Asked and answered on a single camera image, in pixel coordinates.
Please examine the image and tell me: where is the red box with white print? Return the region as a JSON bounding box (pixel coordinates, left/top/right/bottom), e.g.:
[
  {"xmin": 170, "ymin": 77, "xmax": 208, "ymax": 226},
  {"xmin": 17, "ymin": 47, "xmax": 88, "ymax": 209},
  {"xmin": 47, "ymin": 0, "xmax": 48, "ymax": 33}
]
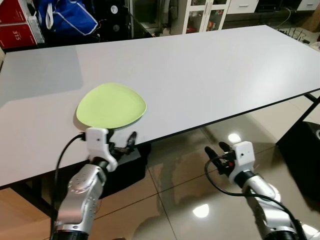
[{"xmin": 0, "ymin": 22, "xmax": 40, "ymax": 49}]

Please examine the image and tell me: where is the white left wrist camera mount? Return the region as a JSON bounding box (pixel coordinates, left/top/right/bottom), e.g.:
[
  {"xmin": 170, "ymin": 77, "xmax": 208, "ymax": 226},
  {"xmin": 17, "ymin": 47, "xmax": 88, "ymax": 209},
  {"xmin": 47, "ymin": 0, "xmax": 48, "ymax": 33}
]
[{"xmin": 84, "ymin": 127, "xmax": 119, "ymax": 172}]

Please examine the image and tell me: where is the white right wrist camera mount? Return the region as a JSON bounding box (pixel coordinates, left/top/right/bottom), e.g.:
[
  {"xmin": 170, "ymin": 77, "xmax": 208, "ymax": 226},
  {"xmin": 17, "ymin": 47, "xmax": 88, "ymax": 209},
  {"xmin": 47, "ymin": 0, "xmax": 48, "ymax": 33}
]
[{"xmin": 231, "ymin": 141, "xmax": 257, "ymax": 175}]

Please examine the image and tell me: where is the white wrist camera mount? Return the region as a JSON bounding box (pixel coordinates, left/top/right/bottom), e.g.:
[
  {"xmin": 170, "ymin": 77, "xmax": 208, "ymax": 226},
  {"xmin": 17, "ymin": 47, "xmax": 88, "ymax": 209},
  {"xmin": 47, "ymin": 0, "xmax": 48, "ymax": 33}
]
[
  {"xmin": 84, "ymin": 127, "xmax": 119, "ymax": 172},
  {"xmin": 231, "ymin": 141, "xmax": 257, "ymax": 175}
]

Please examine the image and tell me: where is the blue bag with white straps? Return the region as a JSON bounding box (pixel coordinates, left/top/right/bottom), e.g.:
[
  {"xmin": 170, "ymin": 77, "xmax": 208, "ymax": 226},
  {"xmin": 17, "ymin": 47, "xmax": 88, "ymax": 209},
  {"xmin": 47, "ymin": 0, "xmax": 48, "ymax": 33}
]
[{"xmin": 37, "ymin": 0, "xmax": 98, "ymax": 34}]

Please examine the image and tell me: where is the plain red box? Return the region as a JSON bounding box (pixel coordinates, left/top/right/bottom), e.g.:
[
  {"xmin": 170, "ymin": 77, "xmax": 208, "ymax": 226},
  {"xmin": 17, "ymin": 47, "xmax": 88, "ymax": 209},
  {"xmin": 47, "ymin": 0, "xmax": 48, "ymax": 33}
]
[{"xmin": 0, "ymin": 0, "xmax": 32, "ymax": 24}]

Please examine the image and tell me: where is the light green plate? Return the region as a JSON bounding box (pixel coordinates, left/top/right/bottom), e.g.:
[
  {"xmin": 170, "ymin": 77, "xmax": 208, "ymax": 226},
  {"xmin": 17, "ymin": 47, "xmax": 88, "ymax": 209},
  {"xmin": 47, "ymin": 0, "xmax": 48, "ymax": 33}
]
[{"xmin": 76, "ymin": 82, "xmax": 147, "ymax": 130}]

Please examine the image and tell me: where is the white drawer unit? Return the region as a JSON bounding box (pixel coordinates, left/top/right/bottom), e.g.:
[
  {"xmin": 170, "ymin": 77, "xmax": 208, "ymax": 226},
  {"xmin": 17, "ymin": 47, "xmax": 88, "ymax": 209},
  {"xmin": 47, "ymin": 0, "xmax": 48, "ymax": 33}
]
[{"xmin": 226, "ymin": 0, "xmax": 320, "ymax": 16}]

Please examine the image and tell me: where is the black metal table leg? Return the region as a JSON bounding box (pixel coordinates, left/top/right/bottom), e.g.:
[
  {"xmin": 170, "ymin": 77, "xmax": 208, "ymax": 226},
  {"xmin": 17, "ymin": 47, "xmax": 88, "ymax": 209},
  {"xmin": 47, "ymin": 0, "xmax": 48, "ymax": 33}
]
[{"xmin": 299, "ymin": 91, "xmax": 320, "ymax": 122}]

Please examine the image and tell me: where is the black waste bin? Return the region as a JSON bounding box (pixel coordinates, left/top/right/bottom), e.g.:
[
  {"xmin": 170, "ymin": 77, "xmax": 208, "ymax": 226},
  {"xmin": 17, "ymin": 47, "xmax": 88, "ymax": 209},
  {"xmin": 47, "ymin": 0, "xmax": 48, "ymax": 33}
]
[{"xmin": 276, "ymin": 121, "xmax": 320, "ymax": 203}]

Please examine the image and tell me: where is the white glass door cabinet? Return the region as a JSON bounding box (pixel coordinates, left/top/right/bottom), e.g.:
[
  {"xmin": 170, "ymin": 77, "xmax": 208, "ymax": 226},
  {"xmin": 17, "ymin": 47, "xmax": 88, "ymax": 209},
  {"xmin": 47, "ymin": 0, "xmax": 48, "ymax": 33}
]
[{"xmin": 182, "ymin": 0, "xmax": 231, "ymax": 35}]

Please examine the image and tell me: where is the brown cardboard box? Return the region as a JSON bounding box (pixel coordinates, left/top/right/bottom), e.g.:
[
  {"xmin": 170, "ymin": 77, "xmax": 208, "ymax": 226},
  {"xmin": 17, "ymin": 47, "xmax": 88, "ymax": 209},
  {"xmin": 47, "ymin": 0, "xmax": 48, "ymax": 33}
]
[{"xmin": 302, "ymin": 7, "xmax": 320, "ymax": 32}]

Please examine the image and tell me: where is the black storage box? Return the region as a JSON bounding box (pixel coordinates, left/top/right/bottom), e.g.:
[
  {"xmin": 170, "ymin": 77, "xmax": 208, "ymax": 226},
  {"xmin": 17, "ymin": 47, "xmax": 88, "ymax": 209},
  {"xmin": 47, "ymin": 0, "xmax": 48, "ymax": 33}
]
[{"xmin": 100, "ymin": 142, "xmax": 152, "ymax": 199}]

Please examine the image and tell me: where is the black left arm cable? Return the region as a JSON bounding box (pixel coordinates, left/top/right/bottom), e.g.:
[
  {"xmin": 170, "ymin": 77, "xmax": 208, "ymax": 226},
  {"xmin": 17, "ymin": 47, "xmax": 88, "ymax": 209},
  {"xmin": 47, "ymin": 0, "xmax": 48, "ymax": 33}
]
[{"xmin": 50, "ymin": 132, "xmax": 88, "ymax": 236}]

